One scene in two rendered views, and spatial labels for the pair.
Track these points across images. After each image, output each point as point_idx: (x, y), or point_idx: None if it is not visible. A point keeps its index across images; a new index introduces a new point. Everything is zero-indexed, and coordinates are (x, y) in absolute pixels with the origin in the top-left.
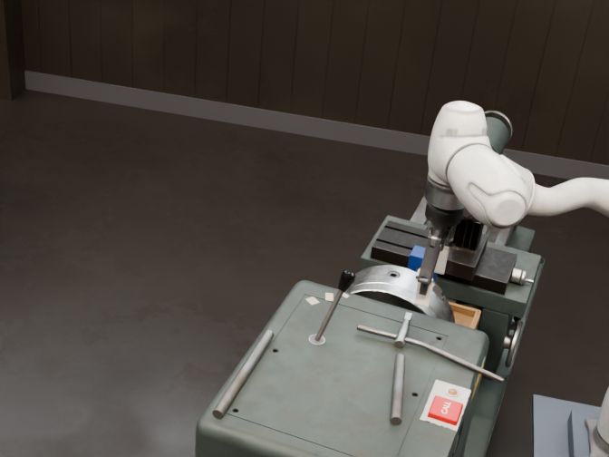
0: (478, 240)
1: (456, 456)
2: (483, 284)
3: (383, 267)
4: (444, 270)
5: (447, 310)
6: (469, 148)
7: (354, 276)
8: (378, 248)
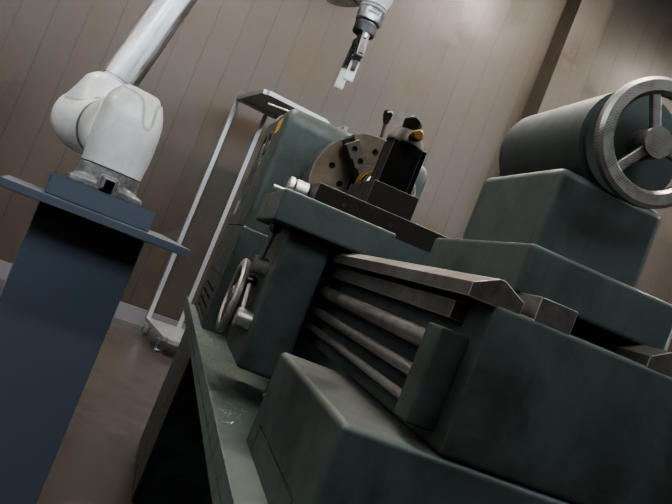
0: (374, 174)
1: (258, 169)
2: None
3: None
4: (344, 75)
5: (330, 143)
6: None
7: (384, 110)
8: None
